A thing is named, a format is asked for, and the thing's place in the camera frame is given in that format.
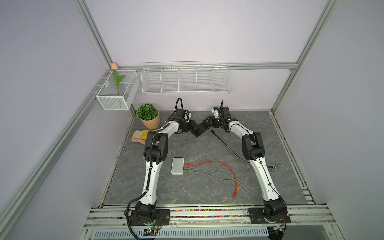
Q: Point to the purple pink trowel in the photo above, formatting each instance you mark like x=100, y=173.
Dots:
x=141, y=141

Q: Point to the green plant in pot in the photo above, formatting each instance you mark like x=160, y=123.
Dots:
x=149, y=116

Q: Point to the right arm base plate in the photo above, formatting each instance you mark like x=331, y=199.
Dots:
x=266, y=216

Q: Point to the yellow work glove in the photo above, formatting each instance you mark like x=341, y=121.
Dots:
x=138, y=134

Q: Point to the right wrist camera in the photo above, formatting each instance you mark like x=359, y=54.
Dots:
x=221, y=113

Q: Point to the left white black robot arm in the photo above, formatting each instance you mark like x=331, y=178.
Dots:
x=155, y=153

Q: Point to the long white wire basket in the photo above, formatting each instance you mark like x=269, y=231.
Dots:
x=186, y=78

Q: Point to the pink artificial tulip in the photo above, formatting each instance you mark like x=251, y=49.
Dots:
x=118, y=78

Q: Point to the white network switch box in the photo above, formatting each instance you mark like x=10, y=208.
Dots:
x=177, y=166

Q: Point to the small white wire basket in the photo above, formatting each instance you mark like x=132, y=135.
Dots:
x=108, y=95

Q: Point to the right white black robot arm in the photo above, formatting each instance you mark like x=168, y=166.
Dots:
x=254, y=152

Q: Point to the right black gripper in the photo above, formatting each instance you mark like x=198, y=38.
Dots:
x=212, y=122

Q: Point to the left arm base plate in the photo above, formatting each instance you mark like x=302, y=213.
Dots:
x=157, y=217

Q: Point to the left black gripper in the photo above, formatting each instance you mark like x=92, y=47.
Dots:
x=193, y=125

